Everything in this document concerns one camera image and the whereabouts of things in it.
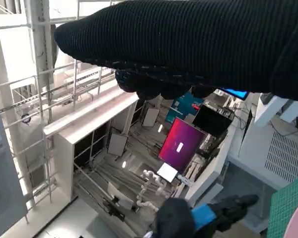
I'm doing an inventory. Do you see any square ceiling panel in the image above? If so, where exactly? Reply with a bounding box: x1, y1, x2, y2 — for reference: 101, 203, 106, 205
142, 107, 161, 127
106, 133, 129, 157

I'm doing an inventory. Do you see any green cutting mat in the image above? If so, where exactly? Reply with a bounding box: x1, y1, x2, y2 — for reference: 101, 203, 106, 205
267, 173, 298, 238

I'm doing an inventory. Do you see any monitor with blue screen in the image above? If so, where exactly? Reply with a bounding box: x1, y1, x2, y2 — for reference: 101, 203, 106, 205
218, 87, 249, 101

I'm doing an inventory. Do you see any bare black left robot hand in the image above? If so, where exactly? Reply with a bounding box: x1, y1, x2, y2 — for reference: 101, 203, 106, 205
152, 194, 259, 238

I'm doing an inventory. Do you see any monitor with purple screen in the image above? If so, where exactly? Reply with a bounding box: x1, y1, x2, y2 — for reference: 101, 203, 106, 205
158, 117, 207, 174

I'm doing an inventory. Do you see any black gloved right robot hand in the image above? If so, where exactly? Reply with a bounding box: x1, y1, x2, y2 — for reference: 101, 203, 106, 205
54, 0, 298, 103

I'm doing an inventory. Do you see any white cabinet with mesh front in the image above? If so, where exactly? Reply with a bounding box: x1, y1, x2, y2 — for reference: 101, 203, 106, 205
239, 95, 298, 190

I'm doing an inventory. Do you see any small white screen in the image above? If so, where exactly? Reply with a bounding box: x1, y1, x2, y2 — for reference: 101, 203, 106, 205
156, 162, 179, 183

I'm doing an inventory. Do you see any white partition frame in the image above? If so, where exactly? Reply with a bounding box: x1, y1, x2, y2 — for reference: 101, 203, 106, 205
43, 93, 140, 206

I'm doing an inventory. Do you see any teal board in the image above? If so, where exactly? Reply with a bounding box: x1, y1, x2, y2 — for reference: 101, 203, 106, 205
165, 91, 204, 123

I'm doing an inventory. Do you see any white monitor on black stand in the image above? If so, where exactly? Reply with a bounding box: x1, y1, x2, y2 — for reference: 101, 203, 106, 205
103, 182, 135, 223

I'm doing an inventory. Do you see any white desk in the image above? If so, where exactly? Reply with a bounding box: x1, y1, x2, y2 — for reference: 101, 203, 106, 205
183, 138, 230, 207

